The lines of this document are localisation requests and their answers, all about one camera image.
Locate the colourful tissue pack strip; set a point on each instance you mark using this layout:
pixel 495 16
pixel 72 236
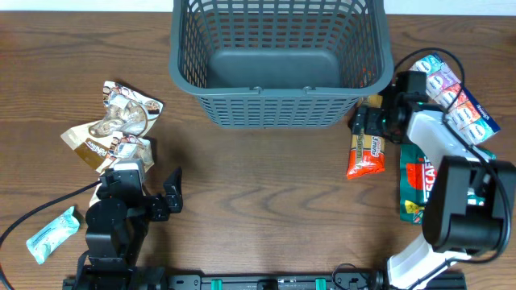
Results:
pixel 443 86

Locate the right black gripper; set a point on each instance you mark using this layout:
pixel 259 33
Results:
pixel 364 122

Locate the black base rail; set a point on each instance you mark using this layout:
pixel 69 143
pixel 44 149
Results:
pixel 262 282

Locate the green Nescafe coffee bag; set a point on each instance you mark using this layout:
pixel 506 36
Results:
pixel 417 179

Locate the brown snack pouch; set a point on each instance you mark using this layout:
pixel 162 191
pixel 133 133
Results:
pixel 93 150
pixel 127 111

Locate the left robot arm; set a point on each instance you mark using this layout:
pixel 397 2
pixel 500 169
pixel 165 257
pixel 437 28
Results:
pixel 116 228

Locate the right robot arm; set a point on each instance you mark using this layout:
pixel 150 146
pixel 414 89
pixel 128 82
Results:
pixel 468 215

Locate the middle brown snack pouch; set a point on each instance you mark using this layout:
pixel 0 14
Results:
pixel 93 150

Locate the lower beige snack pouch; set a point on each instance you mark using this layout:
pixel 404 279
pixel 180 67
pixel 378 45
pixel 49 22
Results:
pixel 128 152

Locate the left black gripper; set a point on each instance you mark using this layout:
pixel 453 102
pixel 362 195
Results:
pixel 160 206

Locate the grey plastic basket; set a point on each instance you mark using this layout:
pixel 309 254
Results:
pixel 279 63

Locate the upper brown snack pouch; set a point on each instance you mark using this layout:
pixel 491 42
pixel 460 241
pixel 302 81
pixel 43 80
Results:
pixel 127 111

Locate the light blue wipes packet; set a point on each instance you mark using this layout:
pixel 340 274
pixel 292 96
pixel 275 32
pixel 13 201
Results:
pixel 49 238

